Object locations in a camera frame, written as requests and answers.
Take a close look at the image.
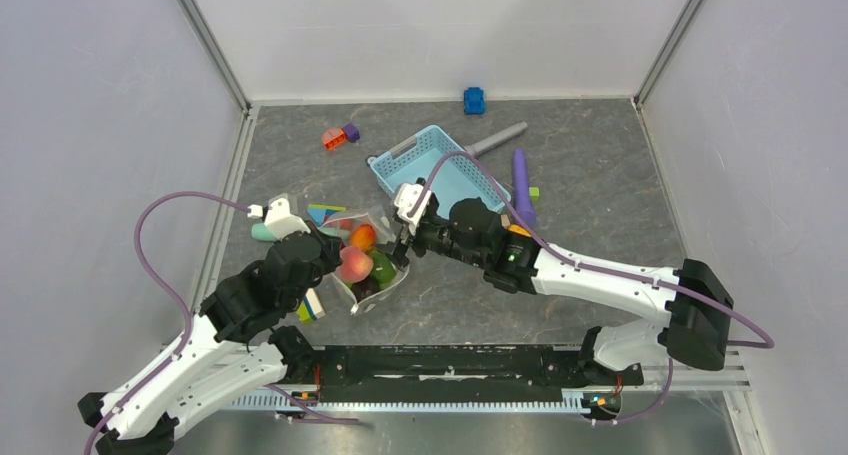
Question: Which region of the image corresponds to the green orange toy mango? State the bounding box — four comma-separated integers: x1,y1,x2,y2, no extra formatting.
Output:
368,249,397,290

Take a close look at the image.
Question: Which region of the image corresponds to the clear polka dot zip bag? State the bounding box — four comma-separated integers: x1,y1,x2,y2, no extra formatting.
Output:
307,204,408,315

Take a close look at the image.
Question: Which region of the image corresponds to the orange red toy fruit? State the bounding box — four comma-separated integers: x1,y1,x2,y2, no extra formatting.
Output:
349,223,377,252

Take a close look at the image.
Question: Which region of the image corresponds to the dark toy mangosteen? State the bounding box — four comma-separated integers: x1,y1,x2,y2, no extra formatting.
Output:
351,278,381,302

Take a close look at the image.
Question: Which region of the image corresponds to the pink toy peach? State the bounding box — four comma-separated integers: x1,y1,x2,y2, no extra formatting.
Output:
336,246,373,283

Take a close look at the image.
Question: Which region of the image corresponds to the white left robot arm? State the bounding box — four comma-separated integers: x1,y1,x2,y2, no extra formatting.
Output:
78,225,343,454

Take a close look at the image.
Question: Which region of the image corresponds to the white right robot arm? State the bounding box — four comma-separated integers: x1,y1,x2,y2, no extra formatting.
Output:
393,197,732,383

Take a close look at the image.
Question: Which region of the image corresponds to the mint green toy microphone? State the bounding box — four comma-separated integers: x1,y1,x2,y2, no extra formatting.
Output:
251,223,277,242

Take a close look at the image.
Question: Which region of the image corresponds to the green white brick block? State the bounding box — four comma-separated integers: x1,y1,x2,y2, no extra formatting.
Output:
296,288,325,324

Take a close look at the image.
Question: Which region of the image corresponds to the orange brick stack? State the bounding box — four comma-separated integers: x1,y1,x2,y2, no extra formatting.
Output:
508,224,532,238

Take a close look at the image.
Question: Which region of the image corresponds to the multicolour brick stack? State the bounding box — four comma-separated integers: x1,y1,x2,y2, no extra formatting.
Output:
307,203,347,226

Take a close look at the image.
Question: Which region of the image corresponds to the purple toy microphone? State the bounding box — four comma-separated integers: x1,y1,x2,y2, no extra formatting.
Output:
512,148,536,228

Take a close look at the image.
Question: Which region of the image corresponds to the purple toy brick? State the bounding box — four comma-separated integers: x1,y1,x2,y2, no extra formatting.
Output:
341,123,360,143

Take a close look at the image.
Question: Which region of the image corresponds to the orange toy brick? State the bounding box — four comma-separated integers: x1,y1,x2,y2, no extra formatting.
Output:
321,127,347,151

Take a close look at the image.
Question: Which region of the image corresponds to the blue toy brick car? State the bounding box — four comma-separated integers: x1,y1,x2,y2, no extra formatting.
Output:
463,87,486,115

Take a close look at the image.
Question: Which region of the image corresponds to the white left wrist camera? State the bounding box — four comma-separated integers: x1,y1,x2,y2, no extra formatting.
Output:
247,195,310,242

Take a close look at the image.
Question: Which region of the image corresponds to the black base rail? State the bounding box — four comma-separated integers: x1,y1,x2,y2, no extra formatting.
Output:
281,344,644,403

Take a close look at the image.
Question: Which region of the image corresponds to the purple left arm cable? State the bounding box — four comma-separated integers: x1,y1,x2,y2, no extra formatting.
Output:
82,191,362,455

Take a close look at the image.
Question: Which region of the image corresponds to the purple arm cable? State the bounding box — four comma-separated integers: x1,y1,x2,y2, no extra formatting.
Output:
410,150,776,427
82,191,362,455

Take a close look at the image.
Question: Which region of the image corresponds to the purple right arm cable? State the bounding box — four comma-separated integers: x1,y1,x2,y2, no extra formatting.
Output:
410,150,776,427

